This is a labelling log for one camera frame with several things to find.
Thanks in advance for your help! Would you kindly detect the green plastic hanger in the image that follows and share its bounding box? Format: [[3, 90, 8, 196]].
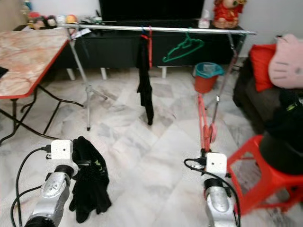
[[162, 30, 205, 63]]

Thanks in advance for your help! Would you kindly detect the white paper stack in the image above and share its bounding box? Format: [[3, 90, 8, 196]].
[[73, 27, 93, 39]]

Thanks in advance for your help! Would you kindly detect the orange round toy head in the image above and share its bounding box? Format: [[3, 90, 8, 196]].
[[66, 14, 78, 26]]

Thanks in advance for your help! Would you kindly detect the black television cabinet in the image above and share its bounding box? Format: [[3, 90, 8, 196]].
[[24, 18, 256, 80]]

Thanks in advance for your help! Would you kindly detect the black shirt small white print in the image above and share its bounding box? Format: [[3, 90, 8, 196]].
[[136, 35, 155, 126]]

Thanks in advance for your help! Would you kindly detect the silver metal clothes rack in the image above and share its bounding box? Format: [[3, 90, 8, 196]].
[[62, 24, 258, 132]]

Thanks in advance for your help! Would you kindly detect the black flat television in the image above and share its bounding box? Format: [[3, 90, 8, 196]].
[[98, 0, 205, 22]]

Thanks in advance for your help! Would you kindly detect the orange plastic bin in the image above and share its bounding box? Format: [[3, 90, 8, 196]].
[[194, 74, 220, 94]]

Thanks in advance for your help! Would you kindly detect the teal bin liner bag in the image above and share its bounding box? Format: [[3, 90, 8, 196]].
[[193, 62, 225, 79]]

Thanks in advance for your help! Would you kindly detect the white tissue box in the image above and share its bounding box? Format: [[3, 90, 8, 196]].
[[198, 9, 212, 29]]

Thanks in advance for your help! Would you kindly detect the red laughing buddha figurine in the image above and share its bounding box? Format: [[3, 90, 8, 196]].
[[212, 0, 247, 30]]

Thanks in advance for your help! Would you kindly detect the dark grey fabric sofa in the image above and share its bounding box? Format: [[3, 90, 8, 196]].
[[232, 45, 303, 135]]

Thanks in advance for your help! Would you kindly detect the red square cushion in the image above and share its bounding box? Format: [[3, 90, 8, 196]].
[[249, 44, 278, 92]]

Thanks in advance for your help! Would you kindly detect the red plastic stool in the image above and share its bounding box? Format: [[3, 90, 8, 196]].
[[226, 134, 303, 216]]

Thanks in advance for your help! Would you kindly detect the black plastic bucket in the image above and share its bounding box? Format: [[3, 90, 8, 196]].
[[259, 132, 303, 175]]

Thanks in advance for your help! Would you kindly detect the pink cat face cushion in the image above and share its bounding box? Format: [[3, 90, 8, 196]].
[[267, 33, 303, 89]]

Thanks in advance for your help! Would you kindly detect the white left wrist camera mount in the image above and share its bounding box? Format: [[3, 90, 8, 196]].
[[50, 139, 79, 176]]

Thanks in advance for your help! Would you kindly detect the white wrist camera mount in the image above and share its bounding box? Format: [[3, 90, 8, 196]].
[[205, 152, 228, 179], [50, 139, 79, 176]]

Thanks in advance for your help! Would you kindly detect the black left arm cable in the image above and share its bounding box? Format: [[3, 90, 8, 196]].
[[10, 146, 53, 227]]

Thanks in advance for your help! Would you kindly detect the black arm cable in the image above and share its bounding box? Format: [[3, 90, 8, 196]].
[[10, 146, 53, 227], [184, 157, 242, 227]]

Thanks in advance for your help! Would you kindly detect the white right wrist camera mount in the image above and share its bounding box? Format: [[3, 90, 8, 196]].
[[205, 152, 228, 179]]

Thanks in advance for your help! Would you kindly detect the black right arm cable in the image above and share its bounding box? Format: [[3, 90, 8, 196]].
[[184, 157, 242, 227]]

